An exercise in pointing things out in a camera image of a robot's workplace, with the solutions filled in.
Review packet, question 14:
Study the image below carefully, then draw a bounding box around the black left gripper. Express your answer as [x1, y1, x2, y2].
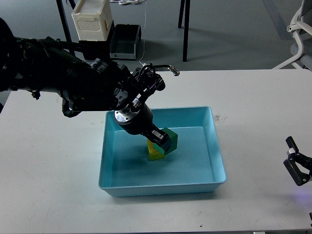
[114, 104, 172, 153]

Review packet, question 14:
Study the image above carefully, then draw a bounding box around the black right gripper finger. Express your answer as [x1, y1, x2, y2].
[283, 136, 312, 186]

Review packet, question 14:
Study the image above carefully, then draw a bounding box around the green block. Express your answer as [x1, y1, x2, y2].
[153, 128, 178, 156]

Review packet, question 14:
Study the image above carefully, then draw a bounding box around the yellow block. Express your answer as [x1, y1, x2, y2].
[147, 140, 165, 161]

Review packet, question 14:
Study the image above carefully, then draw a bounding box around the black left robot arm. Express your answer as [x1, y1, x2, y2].
[0, 20, 177, 154]

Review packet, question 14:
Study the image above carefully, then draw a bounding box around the black storage box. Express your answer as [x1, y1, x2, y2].
[78, 20, 115, 57]

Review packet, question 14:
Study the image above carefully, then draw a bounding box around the light blue plastic tray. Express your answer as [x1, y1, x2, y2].
[98, 106, 227, 197]

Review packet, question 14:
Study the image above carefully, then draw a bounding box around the open black bin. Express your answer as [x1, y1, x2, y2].
[110, 24, 141, 60]

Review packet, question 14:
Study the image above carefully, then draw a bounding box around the black table leg right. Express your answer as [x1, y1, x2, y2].
[177, 0, 191, 62]

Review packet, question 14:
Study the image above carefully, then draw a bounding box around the black table leg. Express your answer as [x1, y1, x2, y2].
[177, 0, 191, 62]
[56, 0, 72, 42]

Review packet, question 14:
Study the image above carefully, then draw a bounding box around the cream plastic crate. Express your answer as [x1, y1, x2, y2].
[71, 0, 113, 41]

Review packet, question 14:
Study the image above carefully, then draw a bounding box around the white office chair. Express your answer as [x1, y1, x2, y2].
[274, 0, 312, 70]

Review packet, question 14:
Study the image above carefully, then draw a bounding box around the black table leg left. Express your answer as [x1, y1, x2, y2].
[56, 0, 72, 42]

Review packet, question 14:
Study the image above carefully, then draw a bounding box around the white cable with plug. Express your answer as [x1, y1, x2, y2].
[138, 0, 152, 68]

